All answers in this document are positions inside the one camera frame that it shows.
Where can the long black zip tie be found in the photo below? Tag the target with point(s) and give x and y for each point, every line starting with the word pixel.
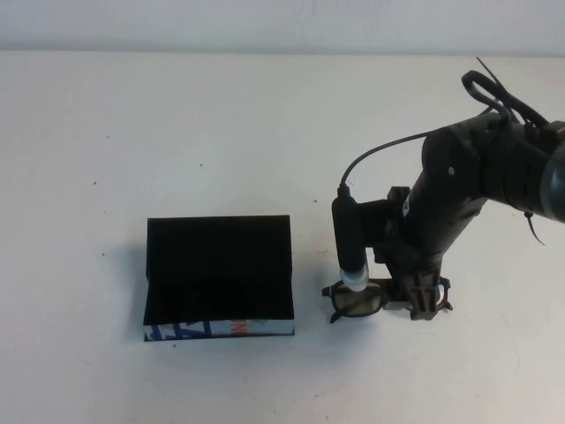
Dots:
pixel 485 68

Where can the right black camera mount bracket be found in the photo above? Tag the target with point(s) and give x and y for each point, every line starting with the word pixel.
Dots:
pixel 375 221

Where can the black glasses case printed side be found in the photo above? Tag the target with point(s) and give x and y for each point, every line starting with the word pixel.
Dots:
pixel 216 247

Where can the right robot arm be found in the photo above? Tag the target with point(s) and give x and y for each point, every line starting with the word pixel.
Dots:
pixel 507 163

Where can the right wrist camera black silver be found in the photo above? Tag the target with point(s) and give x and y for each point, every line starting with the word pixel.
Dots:
pixel 348 234

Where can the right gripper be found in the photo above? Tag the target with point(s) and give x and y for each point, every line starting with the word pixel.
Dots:
pixel 432 221

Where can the black frame glasses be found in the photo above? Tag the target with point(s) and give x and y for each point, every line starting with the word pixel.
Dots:
pixel 353 305

